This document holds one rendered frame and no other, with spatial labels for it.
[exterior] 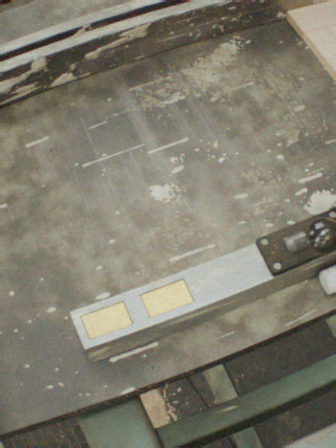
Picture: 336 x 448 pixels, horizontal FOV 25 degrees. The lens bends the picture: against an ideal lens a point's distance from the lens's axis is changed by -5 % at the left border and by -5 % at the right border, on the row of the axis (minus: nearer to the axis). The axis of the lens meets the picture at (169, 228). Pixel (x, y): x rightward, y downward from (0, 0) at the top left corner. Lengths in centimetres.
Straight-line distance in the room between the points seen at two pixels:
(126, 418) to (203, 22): 58
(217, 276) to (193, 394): 247
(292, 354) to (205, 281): 204
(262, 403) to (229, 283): 15
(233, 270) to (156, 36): 40
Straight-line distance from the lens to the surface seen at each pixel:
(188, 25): 113
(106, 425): 88
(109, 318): 85
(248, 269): 87
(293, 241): 86
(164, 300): 85
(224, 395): 199
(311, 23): 118
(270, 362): 296
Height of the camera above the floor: 211
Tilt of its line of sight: 38 degrees down
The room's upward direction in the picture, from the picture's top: 87 degrees counter-clockwise
